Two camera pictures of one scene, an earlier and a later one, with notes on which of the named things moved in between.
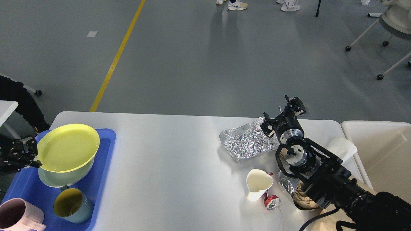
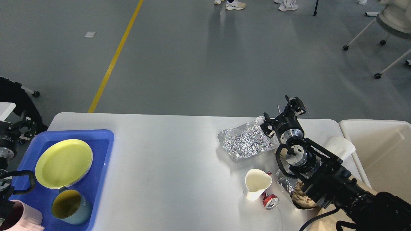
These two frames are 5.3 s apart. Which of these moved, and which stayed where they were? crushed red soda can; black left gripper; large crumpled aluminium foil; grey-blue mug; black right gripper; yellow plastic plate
Moved: black left gripper; yellow plastic plate
Stayed: black right gripper; grey-blue mug; large crumpled aluminium foil; crushed red soda can
